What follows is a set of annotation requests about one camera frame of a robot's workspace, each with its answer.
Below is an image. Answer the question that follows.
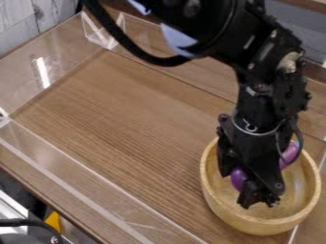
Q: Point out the clear acrylic wall panel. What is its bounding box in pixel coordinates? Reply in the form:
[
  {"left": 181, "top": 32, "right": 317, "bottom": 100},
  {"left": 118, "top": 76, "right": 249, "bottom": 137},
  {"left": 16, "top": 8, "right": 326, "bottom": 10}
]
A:
[{"left": 0, "top": 114, "right": 206, "bottom": 244}]

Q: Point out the purple toy eggplant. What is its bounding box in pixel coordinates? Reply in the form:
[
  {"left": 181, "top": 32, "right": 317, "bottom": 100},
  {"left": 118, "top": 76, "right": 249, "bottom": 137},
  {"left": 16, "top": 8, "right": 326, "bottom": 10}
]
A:
[{"left": 232, "top": 140, "right": 300, "bottom": 192}]

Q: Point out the light wooden bowl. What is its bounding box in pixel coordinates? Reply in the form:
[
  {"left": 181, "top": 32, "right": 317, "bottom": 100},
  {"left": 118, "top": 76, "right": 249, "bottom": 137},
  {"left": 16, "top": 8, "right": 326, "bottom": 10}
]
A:
[{"left": 201, "top": 138, "right": 322, "bottom": 235}]

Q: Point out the black cable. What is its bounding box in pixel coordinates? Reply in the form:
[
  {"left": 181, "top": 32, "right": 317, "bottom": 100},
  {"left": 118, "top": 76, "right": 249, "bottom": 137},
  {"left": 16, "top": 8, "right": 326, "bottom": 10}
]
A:
[{"left": 83, "top": 0, "right": 197, "bottom": 68}]

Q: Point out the clear acrylic corner bracket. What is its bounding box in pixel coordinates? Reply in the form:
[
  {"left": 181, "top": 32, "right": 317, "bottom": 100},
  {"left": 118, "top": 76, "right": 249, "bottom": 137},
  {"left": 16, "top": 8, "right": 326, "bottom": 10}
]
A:
[{"left": 81, "top": 11, "right": 121, "bottom": 51}]

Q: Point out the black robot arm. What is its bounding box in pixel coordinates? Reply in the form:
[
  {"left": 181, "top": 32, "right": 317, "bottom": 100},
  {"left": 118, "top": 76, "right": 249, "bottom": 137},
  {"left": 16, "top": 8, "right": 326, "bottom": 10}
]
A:
[{"left": 127, "top": 0, "right": 312, "bottom": 209}]

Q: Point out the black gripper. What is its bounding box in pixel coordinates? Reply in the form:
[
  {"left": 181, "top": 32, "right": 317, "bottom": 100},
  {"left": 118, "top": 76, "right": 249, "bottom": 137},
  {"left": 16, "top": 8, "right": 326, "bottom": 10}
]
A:
[{"left": 216, "top": 112, "right": 306, "bottom": 211}]

